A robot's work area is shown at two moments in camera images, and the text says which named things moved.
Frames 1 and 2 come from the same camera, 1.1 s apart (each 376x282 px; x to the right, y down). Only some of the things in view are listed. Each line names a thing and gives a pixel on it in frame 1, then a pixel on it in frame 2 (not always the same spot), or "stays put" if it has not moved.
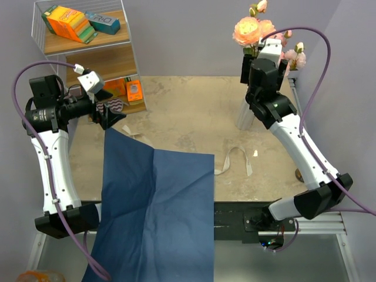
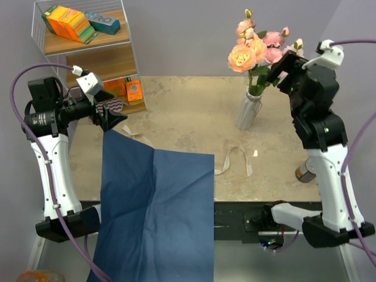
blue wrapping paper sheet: (157, 217) stays put
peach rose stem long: (248, 30) → (242, 59)
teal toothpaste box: (104, 23) stays put
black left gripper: (108, 118) stays put
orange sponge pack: (69, 23) stays put
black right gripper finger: (245, 70) → (290, 63)
